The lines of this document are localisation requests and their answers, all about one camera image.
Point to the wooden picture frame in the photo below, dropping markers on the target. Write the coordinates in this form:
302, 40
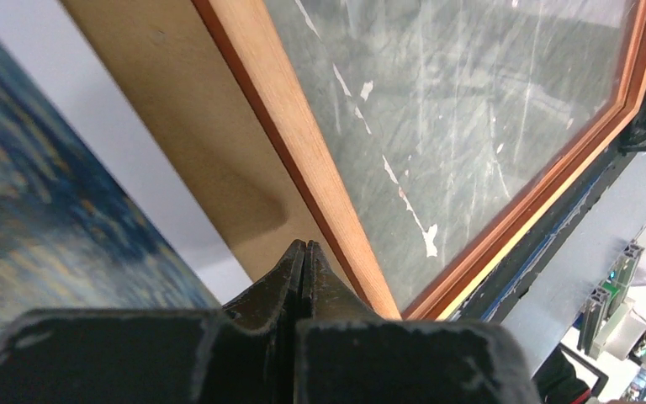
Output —
247, 38

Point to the aluminium extrusion rail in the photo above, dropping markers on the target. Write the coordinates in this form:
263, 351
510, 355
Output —
545, 313

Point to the brown backing board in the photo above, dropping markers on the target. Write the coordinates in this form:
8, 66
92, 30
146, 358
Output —
168, 66

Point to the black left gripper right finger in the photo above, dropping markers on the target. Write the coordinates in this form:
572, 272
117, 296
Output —
346, 353

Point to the sunset photo print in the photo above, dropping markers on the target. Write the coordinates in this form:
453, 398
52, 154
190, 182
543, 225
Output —
92, 214

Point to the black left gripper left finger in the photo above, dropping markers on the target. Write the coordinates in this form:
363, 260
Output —
239, 353

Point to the clear acrylic sheet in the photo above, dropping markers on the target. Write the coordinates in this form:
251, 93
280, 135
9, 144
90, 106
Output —
437, 114

